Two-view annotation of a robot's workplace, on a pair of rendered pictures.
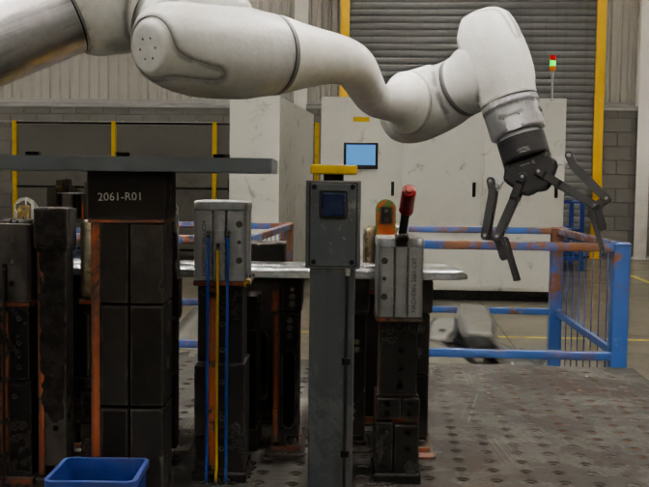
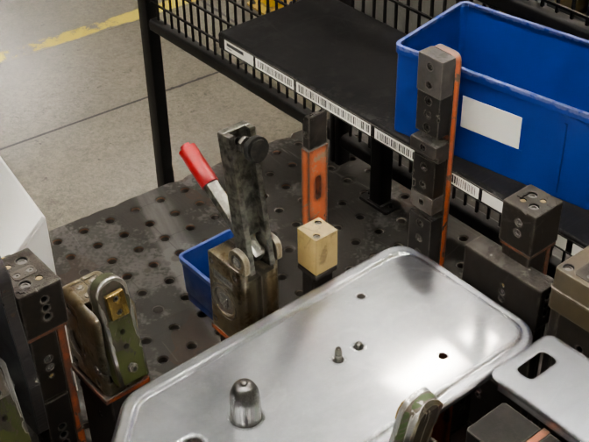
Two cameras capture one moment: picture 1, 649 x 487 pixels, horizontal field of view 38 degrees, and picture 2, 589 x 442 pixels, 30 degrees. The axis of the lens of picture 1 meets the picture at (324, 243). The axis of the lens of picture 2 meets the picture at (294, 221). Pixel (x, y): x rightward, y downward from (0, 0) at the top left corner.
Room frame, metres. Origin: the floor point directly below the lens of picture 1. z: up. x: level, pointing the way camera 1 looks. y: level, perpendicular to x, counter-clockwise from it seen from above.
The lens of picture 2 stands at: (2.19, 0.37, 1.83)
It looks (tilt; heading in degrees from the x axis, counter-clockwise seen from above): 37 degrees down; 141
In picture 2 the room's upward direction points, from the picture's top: 1 degrees counter-clockwise
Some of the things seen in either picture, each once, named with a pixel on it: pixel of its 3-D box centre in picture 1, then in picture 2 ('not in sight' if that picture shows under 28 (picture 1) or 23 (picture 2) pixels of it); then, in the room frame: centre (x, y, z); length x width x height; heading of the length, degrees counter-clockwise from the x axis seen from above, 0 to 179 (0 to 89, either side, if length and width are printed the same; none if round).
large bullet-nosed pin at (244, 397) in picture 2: not in sight; (244, 404); (1.55, 0.82, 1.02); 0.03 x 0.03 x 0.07
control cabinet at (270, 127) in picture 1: (274, 175); not in sight; (10.59, 0.57, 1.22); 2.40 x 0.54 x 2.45; 173
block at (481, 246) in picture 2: not in sight; (498, 353); (1.57, 1.21, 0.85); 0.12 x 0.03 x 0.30; 0
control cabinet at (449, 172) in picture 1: (439, 177); not in sight; (9.55, -1.16, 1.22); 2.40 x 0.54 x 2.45; 87
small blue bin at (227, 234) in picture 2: not in sight; (225, 278); (1.11, 1.11, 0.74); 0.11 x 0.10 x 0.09; 90
